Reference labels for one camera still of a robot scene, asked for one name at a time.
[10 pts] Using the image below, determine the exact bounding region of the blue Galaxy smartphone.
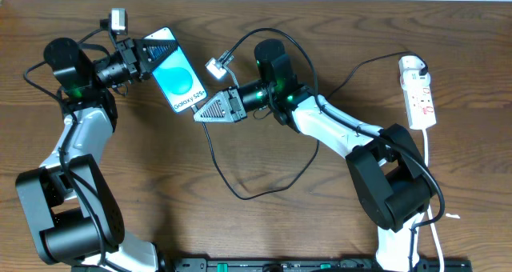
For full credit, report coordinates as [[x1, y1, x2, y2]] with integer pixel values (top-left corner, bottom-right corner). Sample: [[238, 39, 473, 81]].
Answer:
[[145, 26, 207, 114]]

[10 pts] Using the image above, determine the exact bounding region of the white power strip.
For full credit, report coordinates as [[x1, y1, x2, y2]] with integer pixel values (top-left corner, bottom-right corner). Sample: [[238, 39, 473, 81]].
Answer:
[[398, 55, 437, 130]]

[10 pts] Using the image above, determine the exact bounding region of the black USB charging cable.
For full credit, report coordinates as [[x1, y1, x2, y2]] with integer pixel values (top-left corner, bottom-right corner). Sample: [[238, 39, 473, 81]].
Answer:
[[190, 50, 430, 201]]

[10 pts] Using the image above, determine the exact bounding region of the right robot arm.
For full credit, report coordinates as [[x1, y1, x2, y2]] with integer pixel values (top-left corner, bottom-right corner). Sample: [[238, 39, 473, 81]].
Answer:
[[194, 39, 442, 271]]

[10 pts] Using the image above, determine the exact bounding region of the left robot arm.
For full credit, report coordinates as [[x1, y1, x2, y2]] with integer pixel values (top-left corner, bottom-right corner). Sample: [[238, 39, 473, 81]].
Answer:
[[15, 38, 179, 271]]

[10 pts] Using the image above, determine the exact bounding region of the small white paper scrap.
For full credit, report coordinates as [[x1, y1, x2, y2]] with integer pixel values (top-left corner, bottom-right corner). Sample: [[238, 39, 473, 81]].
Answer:
[[446, 213, 461, 219]]

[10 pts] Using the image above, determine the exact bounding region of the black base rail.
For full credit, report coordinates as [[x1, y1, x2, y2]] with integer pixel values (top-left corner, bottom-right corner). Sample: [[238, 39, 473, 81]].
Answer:
[[174, 257, 473, 272]]

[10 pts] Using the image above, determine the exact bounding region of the white power strip cord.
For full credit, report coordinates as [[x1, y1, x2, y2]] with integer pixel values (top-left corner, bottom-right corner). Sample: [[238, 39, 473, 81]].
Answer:
[[421, 128, 446, 272]]

